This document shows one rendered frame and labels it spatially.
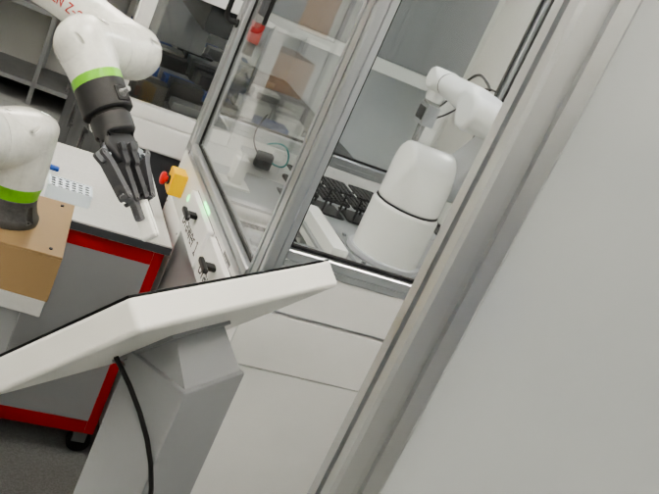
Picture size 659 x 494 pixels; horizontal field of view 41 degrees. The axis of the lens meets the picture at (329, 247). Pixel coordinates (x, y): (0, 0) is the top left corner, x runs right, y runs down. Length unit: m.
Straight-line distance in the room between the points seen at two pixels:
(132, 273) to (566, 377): 1.96
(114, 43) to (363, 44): 0.47
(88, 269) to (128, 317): 1.42
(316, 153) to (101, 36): 0.47
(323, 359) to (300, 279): 0.59
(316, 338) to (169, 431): 0.68
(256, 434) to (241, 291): 0.83
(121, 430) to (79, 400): 1.35
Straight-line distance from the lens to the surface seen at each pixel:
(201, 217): 2.34
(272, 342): 1.95
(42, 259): 1.97
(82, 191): 2.59
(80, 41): 1.66
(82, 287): 2.58
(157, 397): 1.37
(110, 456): 1.46
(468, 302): 0.64
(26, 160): 1.96
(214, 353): 1.41
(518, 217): 0.62
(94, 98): 1.63
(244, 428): 2.07
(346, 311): 1.96
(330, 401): 2.08
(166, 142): 3.15
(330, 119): 1.77
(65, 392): 2.75
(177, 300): 1.19
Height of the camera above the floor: 1.68
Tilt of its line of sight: 17 degrees down
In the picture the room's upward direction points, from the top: 25 degrees clockwise
